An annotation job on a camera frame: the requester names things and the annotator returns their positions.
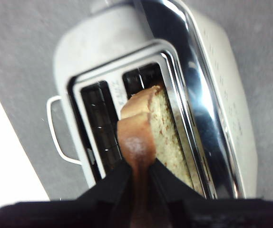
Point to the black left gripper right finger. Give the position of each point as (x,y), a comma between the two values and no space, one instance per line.
(186,211)

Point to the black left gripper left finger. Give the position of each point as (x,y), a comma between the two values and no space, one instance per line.
(91,209)

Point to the brown-crusted bread slice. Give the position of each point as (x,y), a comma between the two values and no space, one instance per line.
(160,123)

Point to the cream toaster with chrome top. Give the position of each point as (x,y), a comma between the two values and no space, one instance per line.
(103,42)

